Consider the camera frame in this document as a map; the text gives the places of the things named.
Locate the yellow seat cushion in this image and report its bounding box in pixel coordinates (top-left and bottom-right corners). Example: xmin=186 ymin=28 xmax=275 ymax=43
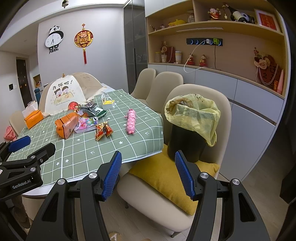
xmin=128 ymin=144 xmax=220 ymax=217

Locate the white lidded cup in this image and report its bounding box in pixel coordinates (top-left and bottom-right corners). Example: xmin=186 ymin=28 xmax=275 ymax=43
xmin=175 ymin=51 xmax=182 ymax=64

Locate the red flower gift bag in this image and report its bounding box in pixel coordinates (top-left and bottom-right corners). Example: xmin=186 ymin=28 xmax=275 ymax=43
xmin=254 ymin=47 xmax=283 ymax=93

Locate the orange snack bag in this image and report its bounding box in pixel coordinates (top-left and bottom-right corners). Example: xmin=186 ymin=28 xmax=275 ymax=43
xmin=55 ymin=113 xmax=79 ymax=139

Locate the black wall power strip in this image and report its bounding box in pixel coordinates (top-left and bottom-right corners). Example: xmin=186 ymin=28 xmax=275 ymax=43
xmin=186 ymin=38 xmax=223 ymax=46

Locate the yellow toy on shelf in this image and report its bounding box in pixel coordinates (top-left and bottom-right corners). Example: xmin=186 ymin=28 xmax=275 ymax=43
xmin=168 ymin=19 xmax=187 ymax=27

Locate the yellow trash bag liner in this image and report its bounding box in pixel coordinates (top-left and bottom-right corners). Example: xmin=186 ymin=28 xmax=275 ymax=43
xmin=164 ymin=93 xmax=221 ymax=147

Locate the red chinese knot ornament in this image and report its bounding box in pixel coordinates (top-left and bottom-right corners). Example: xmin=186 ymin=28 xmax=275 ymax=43
xmin=74 ymin=24 xmax=94 ymax=64

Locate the middle beige dining chair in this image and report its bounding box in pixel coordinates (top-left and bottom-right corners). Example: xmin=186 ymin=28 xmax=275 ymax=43
xmin=139 ymin=71 xmax=184 ymax=113

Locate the right red fortune figurine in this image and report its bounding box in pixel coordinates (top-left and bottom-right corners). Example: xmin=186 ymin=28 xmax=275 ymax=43
xmin=199 ymin=55 xmax=208 ymax=67

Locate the pink caterpillar toy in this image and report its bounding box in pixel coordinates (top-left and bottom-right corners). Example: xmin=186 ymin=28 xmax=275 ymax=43
xmin=125 ymin=109 xmax=136 ymax=135

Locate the pink box on shelf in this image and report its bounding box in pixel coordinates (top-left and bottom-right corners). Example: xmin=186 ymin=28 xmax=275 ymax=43
xmin=276 ymin=69 xmax=285 ymax=94

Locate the panda wall clock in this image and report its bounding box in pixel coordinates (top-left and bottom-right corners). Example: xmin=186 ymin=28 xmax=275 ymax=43
xmin=45 ymin=25 xmax=64 ymax=54

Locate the orange tissue box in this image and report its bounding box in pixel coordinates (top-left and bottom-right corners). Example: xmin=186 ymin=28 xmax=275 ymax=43
xmin=24 ymin=110 xmax=44 ymax=129

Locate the top shelf fortune figurine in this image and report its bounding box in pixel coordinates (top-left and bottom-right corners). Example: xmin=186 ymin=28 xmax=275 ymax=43
xmin=208 ymin=8 xmax=221 ymax=20

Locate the green grid tablecloth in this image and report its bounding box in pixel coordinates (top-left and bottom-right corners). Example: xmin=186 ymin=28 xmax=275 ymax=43
xmin=9 ymin=89 xmax=164 ymax=185

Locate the cream mesh food cover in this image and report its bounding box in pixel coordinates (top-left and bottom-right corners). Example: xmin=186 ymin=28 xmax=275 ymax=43
xmin=39 ymin=72 xmax=106 ymax=116

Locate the panda wine bottle holder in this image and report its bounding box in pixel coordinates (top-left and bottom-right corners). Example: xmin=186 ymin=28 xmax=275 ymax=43
xmin=223 ymin=3 xmax=255 ymax=24

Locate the beige dining chair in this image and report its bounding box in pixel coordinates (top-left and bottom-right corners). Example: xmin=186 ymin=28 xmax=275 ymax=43
xmin=139 ymin=71 xmax=184 ymax=113
xmin=130 ymin=68 xmax=156 ymax=100
xmin=116 ymin=84 xmax=231 ymax=238

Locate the far beige dining chair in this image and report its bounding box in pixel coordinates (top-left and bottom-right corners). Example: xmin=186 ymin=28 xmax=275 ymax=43
xmin=130 ymin=68 xmax=156 ymax=100

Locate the white yellow toy cart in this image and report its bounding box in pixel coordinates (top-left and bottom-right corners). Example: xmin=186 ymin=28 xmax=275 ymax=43
xmin=101 ymin=92 xmax=116 ymax=110

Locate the pink kleenex tissue pack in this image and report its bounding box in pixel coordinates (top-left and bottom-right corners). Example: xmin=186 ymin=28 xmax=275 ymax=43
xmin=74 ymin=117 xmax=99 ymax=133

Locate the glass jar on counter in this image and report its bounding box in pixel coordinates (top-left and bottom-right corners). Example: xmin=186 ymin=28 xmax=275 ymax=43
xmin=154 ymin=52 xmax=162 ymax=63

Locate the red gold snack wrapper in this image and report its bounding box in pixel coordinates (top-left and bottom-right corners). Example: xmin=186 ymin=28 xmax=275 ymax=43
xmin=95 ymin=121 xmax=113 ymax=142

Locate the near beige dining chair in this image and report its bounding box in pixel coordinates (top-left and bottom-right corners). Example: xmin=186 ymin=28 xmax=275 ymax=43
xmin=116 ymin=84 xmax=231 ymax=238

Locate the white charging cable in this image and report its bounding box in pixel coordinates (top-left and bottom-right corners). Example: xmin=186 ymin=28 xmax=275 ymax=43
xmin=183 ymin=39 xmax=212 ymax=74

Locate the red framed picture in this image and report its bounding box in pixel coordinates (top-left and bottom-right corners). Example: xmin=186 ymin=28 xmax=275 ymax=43
xmin=254 ymin=9 xmax=281 ymax=33

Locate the red paper cup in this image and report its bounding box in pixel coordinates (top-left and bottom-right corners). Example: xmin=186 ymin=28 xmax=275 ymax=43
xmin=68 ymin=101 xmax=79 ymax=110

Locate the green silver snack bag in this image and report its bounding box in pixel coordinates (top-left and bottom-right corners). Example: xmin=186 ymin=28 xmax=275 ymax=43
xmin=78 ymin=101 xmax=107 ymax=118

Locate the small red flower bag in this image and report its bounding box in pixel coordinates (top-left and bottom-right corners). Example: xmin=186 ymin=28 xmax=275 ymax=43
xmin=161 ymin=41 xmax=176 ymax=63

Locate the black trash bin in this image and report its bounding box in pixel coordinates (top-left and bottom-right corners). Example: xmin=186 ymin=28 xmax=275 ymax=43
xmin=167 ymin=125 xmax=207 ymax=163

